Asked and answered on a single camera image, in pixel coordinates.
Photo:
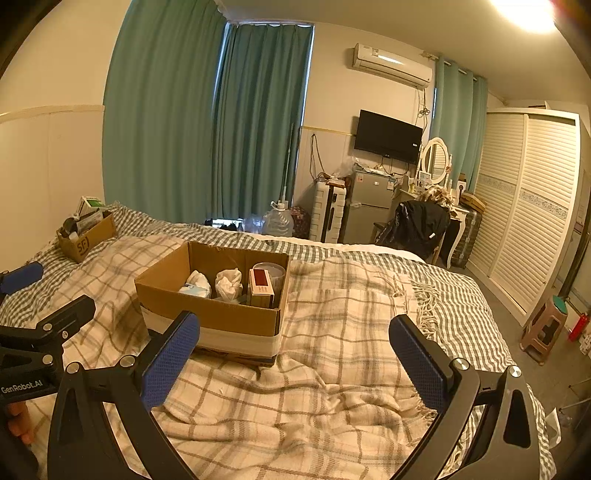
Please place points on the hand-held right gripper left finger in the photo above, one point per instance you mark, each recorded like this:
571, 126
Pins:
171, 360

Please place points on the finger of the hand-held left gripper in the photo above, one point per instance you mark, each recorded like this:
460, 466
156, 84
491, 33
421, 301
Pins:
67, 311
23, 276

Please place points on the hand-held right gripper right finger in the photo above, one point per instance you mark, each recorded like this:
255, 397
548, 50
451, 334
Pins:
418, 360

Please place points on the large cardboard box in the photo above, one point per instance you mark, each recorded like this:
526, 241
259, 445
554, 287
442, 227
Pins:
207, 318

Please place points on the white wet wipes packet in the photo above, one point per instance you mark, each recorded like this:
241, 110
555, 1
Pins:
194, 288

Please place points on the white tissue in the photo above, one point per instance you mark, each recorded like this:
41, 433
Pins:
228, 282

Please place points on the clear jar with red label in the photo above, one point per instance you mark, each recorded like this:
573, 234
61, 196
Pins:
278, 274

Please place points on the person's left hand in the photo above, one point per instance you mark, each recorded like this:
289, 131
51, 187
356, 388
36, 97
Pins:
21, 420

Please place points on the dark round container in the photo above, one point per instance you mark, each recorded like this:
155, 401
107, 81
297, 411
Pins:
70, 226

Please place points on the small cardboard box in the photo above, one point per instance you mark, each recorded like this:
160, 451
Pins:
90, 242

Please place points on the bed with green checked sheet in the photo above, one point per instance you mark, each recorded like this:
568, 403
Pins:
461, 295

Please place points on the green and white carton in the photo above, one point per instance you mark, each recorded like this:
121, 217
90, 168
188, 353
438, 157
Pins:
92, 205

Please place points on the beige plaid blanket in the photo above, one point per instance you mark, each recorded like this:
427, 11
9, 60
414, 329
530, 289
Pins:
323, 401

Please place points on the brown plastic stool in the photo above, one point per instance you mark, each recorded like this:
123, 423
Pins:
545, 332

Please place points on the dark brown suitcase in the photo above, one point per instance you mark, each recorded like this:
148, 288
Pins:
468, 237

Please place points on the black jacket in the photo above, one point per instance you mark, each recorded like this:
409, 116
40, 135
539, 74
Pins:
418, 226

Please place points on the dark shoes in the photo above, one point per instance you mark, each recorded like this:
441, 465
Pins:
224, 224

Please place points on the white dressing table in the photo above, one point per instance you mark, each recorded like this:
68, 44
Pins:
459, 214

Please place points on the grey small refrigerator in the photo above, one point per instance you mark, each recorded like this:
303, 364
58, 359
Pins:
369, 210

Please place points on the empty clear plastic bottles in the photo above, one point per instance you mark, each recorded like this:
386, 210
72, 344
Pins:
254, 223

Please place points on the blond fluffy item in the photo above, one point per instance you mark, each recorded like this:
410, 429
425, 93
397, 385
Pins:
436, 196

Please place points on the red fire extinguisher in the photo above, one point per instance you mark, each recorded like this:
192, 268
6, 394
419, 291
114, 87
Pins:
579, 326

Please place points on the large clear water jug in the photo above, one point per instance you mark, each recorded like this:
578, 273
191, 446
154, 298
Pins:
278, 223

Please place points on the white ribbed suitcase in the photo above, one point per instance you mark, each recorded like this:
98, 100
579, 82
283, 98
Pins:
325, 210

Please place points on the floral bag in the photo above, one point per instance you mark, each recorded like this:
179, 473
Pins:
300, 221

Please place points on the white louvered wardrobe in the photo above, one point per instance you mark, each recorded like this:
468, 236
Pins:
526, 207

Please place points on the oval white vanity mirror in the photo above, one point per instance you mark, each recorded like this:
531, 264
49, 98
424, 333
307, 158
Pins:
435, 158

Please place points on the clear plastic bag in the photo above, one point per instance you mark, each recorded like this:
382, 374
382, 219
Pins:
348, 166

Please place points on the wide teal curtain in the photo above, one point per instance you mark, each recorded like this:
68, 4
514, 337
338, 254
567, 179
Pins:
161, 115

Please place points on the mop pole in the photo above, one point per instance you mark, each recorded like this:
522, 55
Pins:
288, 166

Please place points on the narrow teal curtain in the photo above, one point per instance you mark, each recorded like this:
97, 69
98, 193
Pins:
457, 120

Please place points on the teal window curtain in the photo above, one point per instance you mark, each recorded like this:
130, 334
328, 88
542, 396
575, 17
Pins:
265, 120

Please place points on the white air conditioner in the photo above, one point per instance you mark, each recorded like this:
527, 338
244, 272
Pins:
392, 63

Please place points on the ceiling light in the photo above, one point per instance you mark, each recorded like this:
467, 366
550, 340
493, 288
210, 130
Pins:
521, 14

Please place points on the black wall television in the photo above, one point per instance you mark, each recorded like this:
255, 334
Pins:
388, 136

